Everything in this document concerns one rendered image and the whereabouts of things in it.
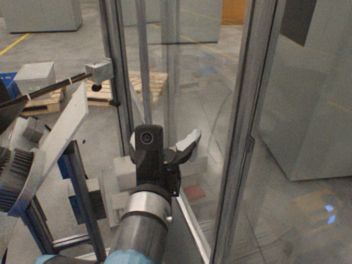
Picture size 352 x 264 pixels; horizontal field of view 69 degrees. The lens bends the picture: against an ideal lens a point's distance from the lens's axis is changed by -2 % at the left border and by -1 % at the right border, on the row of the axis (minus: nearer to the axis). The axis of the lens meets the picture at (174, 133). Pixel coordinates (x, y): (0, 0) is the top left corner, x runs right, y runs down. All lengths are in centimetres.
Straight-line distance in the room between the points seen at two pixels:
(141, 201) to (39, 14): 794
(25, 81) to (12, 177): 287
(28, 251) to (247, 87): 211
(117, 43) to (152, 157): 81
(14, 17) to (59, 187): 642
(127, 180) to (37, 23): 735
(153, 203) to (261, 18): 30
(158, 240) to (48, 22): 799
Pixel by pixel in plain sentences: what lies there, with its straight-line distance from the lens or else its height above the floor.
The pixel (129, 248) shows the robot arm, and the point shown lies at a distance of 36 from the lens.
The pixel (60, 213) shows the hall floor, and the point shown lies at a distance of 245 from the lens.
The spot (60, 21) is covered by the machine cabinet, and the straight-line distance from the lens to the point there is 813.
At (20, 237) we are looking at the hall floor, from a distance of 243.
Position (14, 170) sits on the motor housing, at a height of 117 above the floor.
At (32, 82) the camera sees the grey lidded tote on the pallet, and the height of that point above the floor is 41.
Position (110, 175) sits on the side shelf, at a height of 86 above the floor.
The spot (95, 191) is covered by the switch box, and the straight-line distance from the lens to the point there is 134.
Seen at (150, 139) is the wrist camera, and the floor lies 153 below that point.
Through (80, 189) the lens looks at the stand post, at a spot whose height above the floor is 95.
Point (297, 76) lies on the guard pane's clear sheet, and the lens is 36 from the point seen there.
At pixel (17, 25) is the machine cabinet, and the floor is 22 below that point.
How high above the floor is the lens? 178
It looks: 35 degrees down
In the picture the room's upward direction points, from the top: straight up
